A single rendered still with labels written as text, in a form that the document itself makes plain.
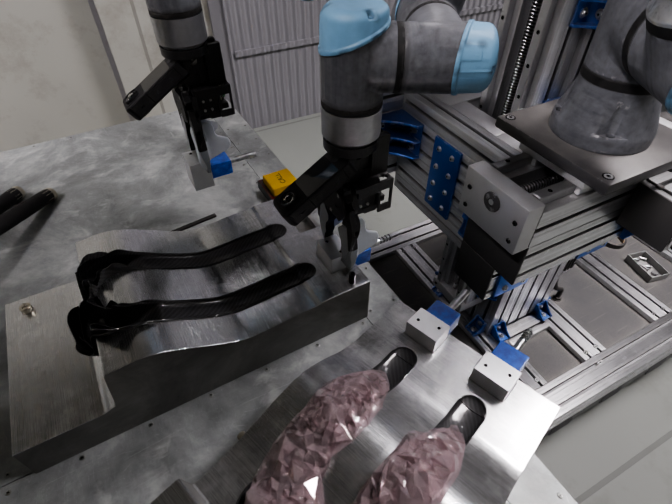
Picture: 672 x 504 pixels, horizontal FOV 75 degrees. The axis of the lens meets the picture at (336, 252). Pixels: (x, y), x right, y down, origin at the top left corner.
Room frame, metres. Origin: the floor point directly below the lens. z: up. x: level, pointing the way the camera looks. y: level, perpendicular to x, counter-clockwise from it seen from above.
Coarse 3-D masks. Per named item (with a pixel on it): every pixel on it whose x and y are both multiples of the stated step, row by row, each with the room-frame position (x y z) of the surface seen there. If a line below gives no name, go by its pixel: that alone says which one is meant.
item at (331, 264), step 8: (320, 240) 0.51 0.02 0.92; (328, 240) 0.51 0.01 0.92; (336, 240) 0.51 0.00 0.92; (384, 240) 0.54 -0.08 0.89; (320, 248) 0.50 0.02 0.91; (328, 248) 0.49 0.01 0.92; (336, 248) 0.49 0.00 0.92; (368, 248) 0.50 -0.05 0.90; (320, 256) 0.50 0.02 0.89; (328, 256) 0.47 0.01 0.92; (336, 256) 0.47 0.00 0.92; (360, 256) 0.49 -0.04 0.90; (368, 256) 0.50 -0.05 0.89; (328, 264) 0.47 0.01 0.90; (336, 264) 0.47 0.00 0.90
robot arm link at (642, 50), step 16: (656, 0) 0.52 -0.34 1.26; (656, 16) 0.50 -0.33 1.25; (640, 32) 0.56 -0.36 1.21; (656, 32) 0.49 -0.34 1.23; (640, 48) 0.54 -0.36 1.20; (656, 48) 0.49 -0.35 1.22; (640, 64) 0.53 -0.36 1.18; (656, 64) 0.49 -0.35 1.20; (640, 80) 0.53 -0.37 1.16; (656, 80) 0.49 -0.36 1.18; (656, 96) 0.50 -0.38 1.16
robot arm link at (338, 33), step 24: (336, 0) 0.52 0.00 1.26; (360, 0) 0.52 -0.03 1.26; (336, 24) 0.48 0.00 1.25; (360, 24) 0.47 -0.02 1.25; (384, 24) 0.49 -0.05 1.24; (336, 48) 0.48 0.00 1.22; (360, 48) 0.47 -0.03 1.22; (384, 48) 0.48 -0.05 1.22; (336, 72) 0.48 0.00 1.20; (360, 72) 0.47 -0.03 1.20; (384, 72) 0.47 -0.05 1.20; (336, 96) 0.48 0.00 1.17; (360, 96) 0.47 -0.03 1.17
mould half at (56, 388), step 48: (96, 240) 0.49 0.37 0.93; (144, 240) 0.51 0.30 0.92; (192, 240) 0.54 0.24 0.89; (288, 240) 0.54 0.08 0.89; (144, 288) 0.40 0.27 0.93; (192, 288) 0.43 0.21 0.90; (240, 288) 0.44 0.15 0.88; (336, 288) 0.43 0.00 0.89; (48, 336) 0.37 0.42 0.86; (96, 336) 0.32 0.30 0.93; (144, 336) 0.32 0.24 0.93; (192, 336) 0.33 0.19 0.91; (240, 336) 0.35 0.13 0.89; (288, 336) 0.38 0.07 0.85; (48, 384) 0.29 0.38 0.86; (96, 384) 0.29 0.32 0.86; (144, 384) 0.28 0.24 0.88; (192, 384) 0.30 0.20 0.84; (48, 432) 0.23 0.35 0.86; (96, 432) 0.24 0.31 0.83
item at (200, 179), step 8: (192, 152) 0.70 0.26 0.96; (224, 152) 0.72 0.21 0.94; (248, 152) 0.74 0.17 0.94; (184, 160) 0.69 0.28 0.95; (192, 160) 0.68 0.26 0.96; (216, 160) 0.70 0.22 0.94; (224, 160) 0.70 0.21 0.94; (232, 160) 0.71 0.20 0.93; (240, 160) 0.72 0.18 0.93; (192, 168) 0.66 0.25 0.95; (200, 168) 0.66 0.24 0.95; (216, 168) 0.68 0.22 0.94; (224, 168) 0.69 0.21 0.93; (232, 168) 0.70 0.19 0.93; (192, 176) 0.66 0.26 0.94; (200, 176) 0.66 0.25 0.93; (208, 176) 0.67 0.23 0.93; (216, 176) 0.68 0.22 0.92; (200, 184) 0.66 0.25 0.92; (208, 184) 0.67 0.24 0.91
